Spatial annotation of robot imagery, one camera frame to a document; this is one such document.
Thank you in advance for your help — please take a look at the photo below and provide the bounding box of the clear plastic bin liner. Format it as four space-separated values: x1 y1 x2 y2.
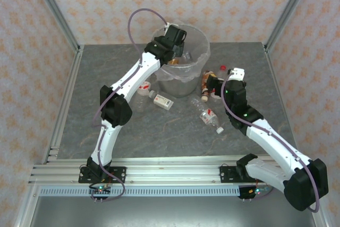
151 22 211 84

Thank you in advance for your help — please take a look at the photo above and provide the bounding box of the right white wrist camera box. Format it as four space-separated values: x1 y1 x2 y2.
227 68 246 81

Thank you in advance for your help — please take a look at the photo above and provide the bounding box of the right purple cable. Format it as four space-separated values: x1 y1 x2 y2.
221 70 321 213

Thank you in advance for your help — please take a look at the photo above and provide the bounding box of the left aluminium side rail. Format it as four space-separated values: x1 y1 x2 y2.
42 45 85 164

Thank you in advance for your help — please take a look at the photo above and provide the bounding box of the red cap bottle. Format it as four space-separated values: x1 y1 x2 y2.
209 64 229 100

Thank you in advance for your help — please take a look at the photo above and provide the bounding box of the bottle brown white label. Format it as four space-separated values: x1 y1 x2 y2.
201 70 217 102

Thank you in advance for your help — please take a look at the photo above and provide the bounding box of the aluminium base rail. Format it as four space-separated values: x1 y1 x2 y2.
28 157 318 186

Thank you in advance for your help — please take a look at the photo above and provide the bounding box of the small bottle white label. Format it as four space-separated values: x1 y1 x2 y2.
148 90 175 110

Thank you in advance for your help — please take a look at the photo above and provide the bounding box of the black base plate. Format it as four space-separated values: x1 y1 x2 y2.
79 166 127 184
219 165 267 184

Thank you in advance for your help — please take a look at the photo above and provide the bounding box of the left aluminium frame post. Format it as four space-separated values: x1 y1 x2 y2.
28 0 81 52

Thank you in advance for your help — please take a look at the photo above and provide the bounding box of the aluminium side rail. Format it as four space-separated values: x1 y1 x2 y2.
263 44 303 163
42 45 85 164

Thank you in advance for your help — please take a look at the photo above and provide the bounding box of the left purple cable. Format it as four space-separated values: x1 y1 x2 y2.
91 8 170 203

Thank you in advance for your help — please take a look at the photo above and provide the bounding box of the aluminium frame post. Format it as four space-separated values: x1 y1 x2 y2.
28 0 81 52
265 0 317 52

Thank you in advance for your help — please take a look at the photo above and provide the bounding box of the grey metal bin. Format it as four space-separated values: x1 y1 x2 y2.
152 23 209 98

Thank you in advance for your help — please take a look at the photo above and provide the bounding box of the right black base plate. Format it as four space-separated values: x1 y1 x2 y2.
219 165 267 184

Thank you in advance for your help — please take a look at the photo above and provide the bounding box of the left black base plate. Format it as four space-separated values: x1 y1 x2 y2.
79 166 127 184

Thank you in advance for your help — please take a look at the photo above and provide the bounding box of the right aluminium frame post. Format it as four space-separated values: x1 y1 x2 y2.
265 0 317 52

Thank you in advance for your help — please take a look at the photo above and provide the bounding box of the circuit board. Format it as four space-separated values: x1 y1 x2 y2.
89 183 112 203
237 185 272 203

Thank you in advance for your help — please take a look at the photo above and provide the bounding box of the left circuit board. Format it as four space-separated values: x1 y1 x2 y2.
89 183 112 203

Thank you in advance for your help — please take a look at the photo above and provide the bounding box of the grey metal panel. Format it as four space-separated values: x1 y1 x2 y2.
28 196 318 227

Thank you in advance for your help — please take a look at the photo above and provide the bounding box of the right circuit board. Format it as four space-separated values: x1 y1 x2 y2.
237 185 272 203

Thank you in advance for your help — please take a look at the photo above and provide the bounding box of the water bottle red white label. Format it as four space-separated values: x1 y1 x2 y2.
136 81 152 112

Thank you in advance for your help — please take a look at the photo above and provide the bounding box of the purple cable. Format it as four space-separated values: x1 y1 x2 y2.
91 8 170 203
221 70 321 213

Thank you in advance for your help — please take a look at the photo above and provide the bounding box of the slotted grey cable duct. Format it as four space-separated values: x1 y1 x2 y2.
39 187 241 197

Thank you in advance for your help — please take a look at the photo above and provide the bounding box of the right aluminium side rail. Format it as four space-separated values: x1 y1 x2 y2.
263 44 303 163

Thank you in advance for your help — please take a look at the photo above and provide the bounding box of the crushed clear bottle white cap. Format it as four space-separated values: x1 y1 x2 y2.
191 96 225 134

